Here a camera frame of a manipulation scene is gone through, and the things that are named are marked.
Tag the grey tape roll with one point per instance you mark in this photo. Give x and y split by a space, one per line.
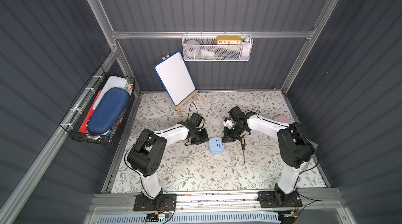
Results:
191 49

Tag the pink rectangular case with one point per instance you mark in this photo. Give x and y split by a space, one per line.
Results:
283 119

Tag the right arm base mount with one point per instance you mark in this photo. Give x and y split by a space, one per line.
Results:
277 199

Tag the yellow alarm clock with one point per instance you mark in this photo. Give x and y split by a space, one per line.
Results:
228 40

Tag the black wire side basket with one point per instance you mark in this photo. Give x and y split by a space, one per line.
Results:
76 120

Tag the white plastic tray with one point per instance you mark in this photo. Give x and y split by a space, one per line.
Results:
112 82

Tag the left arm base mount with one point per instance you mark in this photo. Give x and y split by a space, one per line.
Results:
162 202

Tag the light blue alarm clock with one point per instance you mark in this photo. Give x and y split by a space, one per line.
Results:
216 145

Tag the white wire wall basket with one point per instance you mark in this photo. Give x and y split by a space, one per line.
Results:
212 52

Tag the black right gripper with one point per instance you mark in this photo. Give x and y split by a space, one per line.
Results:
229 134

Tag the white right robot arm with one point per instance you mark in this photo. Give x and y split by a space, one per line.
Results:
295 149

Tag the wooden easel stand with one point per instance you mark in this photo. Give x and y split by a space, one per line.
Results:
185 101

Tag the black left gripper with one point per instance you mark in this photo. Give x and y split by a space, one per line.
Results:
200 136

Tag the black yellow screwdriver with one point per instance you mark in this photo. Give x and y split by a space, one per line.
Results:
243 149

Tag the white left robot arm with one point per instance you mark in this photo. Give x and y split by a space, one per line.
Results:
145 155

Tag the navy blue oval case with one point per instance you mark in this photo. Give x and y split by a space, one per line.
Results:
108 111

